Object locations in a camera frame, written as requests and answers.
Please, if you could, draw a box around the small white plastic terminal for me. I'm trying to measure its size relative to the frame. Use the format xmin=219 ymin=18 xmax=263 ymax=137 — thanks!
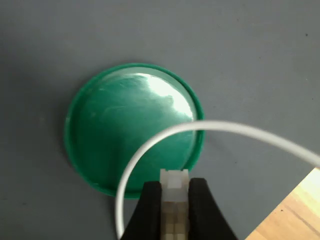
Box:
xmin=159 ymin=168 xmax=190 ymax=240

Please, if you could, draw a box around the round green lid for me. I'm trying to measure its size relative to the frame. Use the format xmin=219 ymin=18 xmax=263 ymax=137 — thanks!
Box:
xmin=63 ymin=62 xmax=206 ymax=201

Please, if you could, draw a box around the dark grey mat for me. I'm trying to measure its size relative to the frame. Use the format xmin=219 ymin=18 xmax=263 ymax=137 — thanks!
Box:
xmin=0 ymin=0 xmax=320 ymax=240

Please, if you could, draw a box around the white camera cable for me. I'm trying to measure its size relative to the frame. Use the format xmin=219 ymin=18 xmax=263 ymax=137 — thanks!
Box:
xmin=114 ymin=119 xmax=320 ymax=240

